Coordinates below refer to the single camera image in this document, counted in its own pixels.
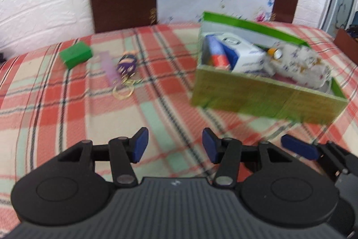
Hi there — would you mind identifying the purple cartoon keychain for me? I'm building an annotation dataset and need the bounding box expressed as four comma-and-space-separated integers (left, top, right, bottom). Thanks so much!
112, 50, 142, 100

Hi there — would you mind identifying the floral fabric pouch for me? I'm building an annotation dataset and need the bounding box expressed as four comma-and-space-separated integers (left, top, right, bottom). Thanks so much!
263, 42, 332, 90

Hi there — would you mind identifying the black marker with yellow cap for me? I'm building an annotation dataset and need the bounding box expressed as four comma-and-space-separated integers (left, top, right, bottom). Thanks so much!
267, 48, 283, 60

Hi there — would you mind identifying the red card box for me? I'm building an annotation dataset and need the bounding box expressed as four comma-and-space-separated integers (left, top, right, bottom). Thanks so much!
203, 35, 231, 71

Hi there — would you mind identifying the plaid bed blanket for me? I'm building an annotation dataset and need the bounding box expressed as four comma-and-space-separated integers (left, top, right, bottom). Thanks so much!
1, 23, 357, 235

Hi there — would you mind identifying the brown wooden furniture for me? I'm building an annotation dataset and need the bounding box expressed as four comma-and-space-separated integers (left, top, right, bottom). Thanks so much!
334, 28, 358, 65

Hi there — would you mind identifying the small green box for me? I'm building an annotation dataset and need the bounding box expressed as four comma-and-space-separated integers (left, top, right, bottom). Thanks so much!
60, 41, 93, 70

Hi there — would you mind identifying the green cardboard box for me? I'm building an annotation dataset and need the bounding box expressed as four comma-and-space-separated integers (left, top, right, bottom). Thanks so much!
191, 11, 348, 124

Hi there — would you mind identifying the white blue carton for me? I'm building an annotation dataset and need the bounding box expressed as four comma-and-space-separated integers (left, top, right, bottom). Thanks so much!
216, 33, 266, 73

